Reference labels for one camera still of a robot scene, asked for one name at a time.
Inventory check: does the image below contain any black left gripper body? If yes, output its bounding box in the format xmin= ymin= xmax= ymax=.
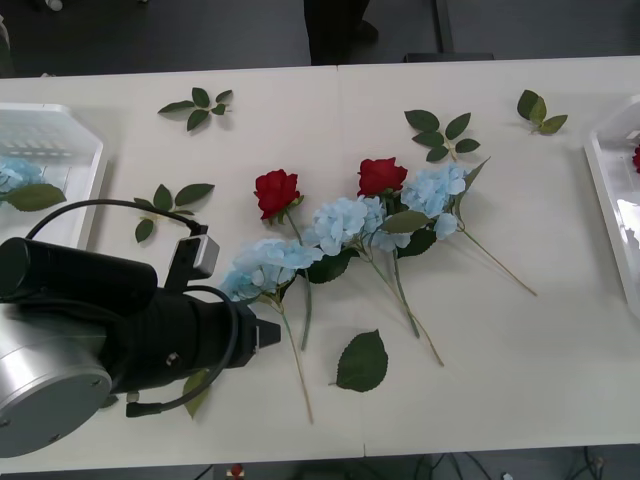
xmin=195 ymin=293 xmax=260 ymax=375

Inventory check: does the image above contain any pale blue flower with stem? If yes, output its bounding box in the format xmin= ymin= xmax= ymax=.
xmin=379 ymin=157 xmax=539 ymax=297
xmin=0 ymin=157 xmax=68 ymax=212
xmin=301 ymin=196 xmax=445 ymax=368
xmin=218 ymin=237 xmax=325 ymax=425

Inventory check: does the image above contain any red rose with long stem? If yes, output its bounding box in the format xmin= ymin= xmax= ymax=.
xmin=357 ymin=157 xmax=439 ymax=340
xmin=253 ymin=169 xmax=361 ymax=351

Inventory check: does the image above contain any light green leaf twig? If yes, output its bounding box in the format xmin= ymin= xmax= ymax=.
xmin=182 ymin=368 xmax=214 ymax=420

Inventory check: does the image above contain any large single green leaf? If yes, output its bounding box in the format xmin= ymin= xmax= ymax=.
xmin=328 ymin=328 xmax=390 ymax=393

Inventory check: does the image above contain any green four-leaf twig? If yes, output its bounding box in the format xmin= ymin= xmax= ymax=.
xmin=133 ymin=183 xmax=216 ymax=245

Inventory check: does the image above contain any shallow white box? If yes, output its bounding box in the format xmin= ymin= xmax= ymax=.
xmin=0 ymin=102 xmax=110 ymax=251
xmin=583 ymin=94 xmax=640 ymax=321

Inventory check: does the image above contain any person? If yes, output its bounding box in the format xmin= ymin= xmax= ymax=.
xmin=303 ymin=0 xmax=380 ymax=66

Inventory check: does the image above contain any green three-leaf twig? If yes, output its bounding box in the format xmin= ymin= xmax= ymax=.
xmin=516 ymin=88 xmax=569 ymax=135

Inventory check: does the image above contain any dark metal stand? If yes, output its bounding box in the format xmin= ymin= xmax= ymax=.
xmin=403 ymin=0 xmax=496 ymax=64

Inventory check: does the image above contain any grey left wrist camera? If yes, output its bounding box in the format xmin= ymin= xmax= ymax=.
xmin=166 ymin=224 xmax=222 ymax=292

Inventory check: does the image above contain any black left wrist camera cable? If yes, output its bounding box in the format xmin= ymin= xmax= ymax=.
xmin=24 ymin=198 xmax=240 ymax=419

